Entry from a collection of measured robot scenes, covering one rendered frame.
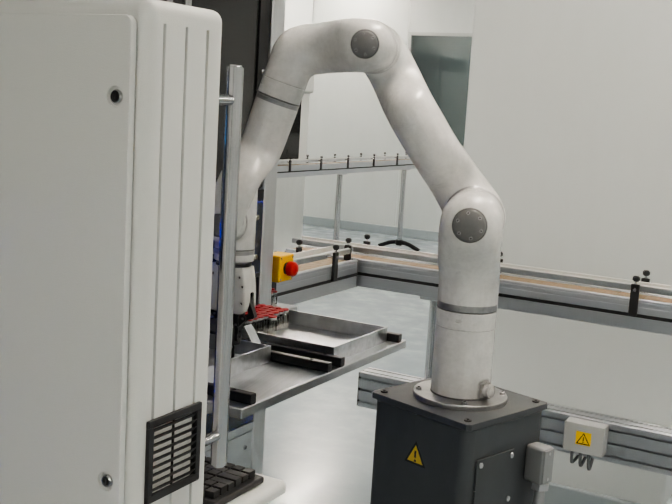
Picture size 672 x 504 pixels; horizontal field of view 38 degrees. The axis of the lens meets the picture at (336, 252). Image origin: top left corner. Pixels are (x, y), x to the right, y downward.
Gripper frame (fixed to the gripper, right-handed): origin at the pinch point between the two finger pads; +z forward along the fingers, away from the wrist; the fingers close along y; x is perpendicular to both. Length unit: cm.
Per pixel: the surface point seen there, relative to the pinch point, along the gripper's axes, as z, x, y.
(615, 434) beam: 41, 118, 57
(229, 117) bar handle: -47, -52, 34
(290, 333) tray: 5.7, 29.7, -3.0
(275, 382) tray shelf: 5.8, -7.0, 16.3
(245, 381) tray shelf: 5.8, -10.3, 11.4
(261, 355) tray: 3.8, 2.0, 6.9
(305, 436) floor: 94, 188, -87
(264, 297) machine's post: 1.2, 42.4, -19.2
